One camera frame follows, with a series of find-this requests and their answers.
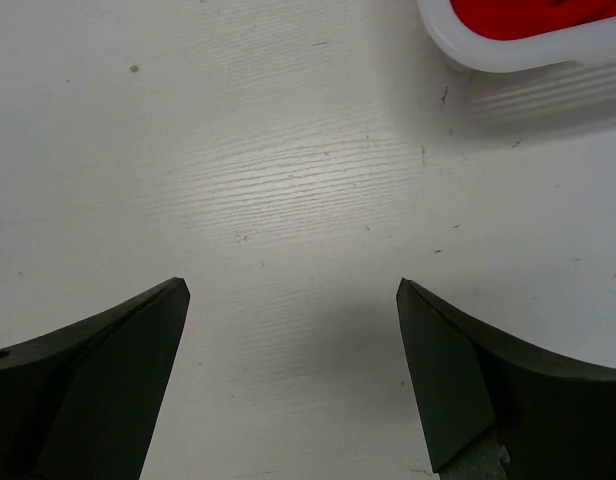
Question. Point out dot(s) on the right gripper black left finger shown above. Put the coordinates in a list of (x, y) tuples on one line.
[(82, 401)]

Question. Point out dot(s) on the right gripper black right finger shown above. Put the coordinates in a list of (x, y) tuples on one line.
[(493, 406)]

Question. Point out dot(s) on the white plastic basket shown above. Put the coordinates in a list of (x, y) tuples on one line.
[(569, 73)]

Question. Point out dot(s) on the red t-shirt pile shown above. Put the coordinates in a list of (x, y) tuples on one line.
[(506, 20)]

